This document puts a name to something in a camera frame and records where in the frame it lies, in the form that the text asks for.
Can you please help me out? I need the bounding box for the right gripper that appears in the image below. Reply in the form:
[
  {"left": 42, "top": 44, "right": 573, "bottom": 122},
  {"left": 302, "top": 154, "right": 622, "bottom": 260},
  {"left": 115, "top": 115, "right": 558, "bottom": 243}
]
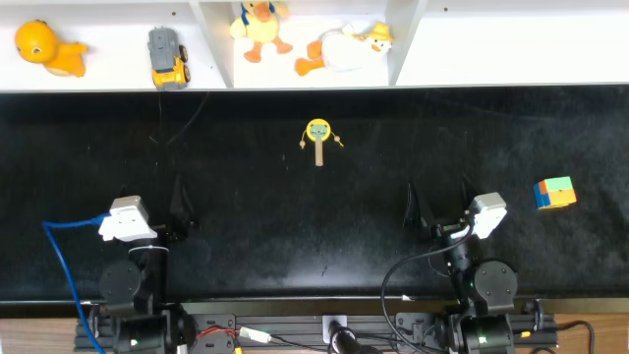
[{"left": 402, "top": 174, "right": 479, "bottom": 243}]

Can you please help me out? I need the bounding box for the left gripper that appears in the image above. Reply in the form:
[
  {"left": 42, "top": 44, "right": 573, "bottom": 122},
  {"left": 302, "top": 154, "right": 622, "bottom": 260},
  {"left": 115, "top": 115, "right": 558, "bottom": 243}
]
[{"left": 117, "top": 172, "right": 199, "bottom": 243}]

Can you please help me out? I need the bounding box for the many-coloured puzzle cube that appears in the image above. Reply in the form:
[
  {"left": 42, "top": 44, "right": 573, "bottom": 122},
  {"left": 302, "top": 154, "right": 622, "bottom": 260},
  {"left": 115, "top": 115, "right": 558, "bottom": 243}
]
[{"left": 533, "top": 175, "right": 579, "bottom": 211}]

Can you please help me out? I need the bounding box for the yellow rattle drum toy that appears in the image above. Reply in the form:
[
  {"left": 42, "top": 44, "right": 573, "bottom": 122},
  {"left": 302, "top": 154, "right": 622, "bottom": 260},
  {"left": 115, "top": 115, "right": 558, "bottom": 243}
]
[{"left": 298, "top": 118, "right": 345, "bottom": 168}]

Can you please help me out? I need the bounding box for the grey and yellow toy truck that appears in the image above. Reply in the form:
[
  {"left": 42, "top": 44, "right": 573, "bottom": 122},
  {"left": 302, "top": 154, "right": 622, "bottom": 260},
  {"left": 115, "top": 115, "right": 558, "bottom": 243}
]
[{"left": 146, "top": 27, "right": 193, "bottom": 91}]

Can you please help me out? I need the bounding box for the yellow rubber duck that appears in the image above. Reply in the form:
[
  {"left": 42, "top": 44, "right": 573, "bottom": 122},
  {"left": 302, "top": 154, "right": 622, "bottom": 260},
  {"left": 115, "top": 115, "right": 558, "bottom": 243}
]
[{"left": 14, "top": 19, "right": 89, "bottom": 79}]

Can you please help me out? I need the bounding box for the white shelf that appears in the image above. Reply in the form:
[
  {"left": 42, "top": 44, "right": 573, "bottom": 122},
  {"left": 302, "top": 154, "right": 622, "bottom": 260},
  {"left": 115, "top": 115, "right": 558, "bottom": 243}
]
[{"left": 0, "top": 0, "right": 629, "bottom": 93}]

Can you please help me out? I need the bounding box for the white plush duck, yellow hat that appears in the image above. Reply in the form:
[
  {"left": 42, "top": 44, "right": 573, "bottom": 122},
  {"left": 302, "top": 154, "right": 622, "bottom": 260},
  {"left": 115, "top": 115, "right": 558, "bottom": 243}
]
[{"left": 294, "top": 21, "right": 395, "bottom": 78}]

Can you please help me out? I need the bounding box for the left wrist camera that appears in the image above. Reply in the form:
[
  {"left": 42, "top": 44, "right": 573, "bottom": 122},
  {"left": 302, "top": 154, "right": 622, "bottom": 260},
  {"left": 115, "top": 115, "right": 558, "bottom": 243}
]
[{"left": 97, "top": 195, "right": 159, "bottom": 243}]

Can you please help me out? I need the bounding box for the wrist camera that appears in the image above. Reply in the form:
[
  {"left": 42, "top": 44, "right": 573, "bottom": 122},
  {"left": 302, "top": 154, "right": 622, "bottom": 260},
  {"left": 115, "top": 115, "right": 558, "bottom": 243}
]
[
  {"left": 97, "top": 195, "right": 159, "bottom": 243},
  {"left": 464, "top": 191, "right": 509, "bottom": 241}
]

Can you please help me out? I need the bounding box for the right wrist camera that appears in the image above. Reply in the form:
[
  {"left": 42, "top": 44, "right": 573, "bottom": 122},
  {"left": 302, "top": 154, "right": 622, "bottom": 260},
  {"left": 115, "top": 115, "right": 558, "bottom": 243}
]
[{"left": 464, "top": 191, "right": 509, "bottom": 241}]

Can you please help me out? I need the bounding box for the black cable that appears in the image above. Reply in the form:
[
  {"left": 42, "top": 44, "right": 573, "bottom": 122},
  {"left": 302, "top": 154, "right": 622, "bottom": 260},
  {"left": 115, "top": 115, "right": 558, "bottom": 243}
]
[{"left": 380, "top": 220, "right": 476, "bottom": 354}]

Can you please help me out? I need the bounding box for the blue cable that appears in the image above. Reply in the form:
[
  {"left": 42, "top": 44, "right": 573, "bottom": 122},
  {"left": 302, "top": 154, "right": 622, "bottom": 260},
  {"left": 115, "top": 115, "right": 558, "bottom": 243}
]
[{"left": 41, "top": 212, "right": 113, "bottom": 354}]

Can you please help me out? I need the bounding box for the mounting rail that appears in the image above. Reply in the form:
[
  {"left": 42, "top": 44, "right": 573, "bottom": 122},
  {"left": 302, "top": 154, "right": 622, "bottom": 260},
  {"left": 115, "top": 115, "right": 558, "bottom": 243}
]
[{"left": 73, "top": 300, "right": 597, "bottom": 354}]

